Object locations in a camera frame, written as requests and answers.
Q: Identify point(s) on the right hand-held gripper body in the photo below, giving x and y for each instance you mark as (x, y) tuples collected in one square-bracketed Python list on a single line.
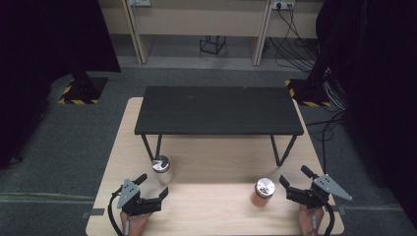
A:
[(311, 195)]

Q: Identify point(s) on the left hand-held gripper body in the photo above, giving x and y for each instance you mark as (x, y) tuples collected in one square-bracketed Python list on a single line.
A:
[(131, 200)]

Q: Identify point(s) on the glass jar of white powder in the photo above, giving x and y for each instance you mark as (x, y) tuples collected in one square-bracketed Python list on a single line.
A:
[(161, 168)]

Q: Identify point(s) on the glass jar of red powder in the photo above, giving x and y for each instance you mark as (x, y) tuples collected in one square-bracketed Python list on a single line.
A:
[(263, 193)]

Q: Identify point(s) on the black shelf with metal legs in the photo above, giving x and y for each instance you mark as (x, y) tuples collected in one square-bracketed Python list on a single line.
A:
[(218, 109)]

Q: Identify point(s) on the person's left hand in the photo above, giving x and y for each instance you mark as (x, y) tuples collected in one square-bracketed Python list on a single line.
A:
[(136, 224)]

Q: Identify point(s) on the person's right hand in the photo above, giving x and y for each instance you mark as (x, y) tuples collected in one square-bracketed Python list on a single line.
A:
[(309, 223)]

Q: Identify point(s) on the grey floor tape strip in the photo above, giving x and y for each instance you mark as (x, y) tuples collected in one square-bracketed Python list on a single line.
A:
[(339, 209), (93, 213)]

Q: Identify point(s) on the black stand base striped edge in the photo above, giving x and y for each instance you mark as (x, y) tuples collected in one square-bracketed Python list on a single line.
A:
[(83, 91), (308, 93)]

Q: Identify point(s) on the dark curtain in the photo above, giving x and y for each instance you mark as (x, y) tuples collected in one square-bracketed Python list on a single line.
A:
[(377, 98), (39, 65)]

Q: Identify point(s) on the beige desk with partitions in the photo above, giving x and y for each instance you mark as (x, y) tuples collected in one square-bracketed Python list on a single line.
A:
[(203, 19)]

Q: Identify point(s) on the white wall socket with plugs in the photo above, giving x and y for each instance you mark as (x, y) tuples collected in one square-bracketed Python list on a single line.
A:
[(283, 4)]

